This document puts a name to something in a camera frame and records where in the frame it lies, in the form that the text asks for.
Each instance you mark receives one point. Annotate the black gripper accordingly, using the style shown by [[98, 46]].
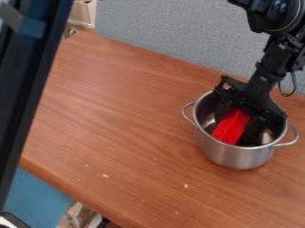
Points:
[[249, 96]]

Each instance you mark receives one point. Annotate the red plastic block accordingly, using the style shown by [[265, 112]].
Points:
[[230, 128]]

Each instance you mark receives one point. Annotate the stainless steel pot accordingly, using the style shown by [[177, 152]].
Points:
[[226, 155]]

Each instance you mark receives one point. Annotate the dark blue arm link foreground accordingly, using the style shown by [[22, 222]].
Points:
[[30, 38]]

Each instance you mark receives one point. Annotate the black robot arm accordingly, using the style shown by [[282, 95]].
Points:
[[280, 18]]

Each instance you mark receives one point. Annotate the dark object bottom corner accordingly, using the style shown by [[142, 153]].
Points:
[[9, 221]]

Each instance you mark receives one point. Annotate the light wooden furniture piece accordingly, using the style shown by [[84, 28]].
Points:
[[82, 17]]

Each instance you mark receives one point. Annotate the wooden frame under table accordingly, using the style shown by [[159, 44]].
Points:
[[79, 217]]

